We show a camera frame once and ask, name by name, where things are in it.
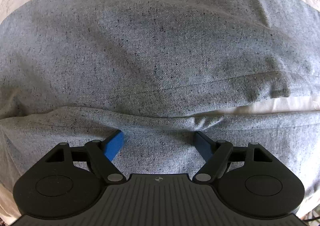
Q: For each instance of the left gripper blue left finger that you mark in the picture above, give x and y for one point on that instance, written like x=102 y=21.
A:
x=101 y=154

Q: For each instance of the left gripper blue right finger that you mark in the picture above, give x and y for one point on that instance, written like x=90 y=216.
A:
x=215 y=155

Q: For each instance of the grey speckled sweatpants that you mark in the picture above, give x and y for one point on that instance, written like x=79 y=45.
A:
x=155 y=65

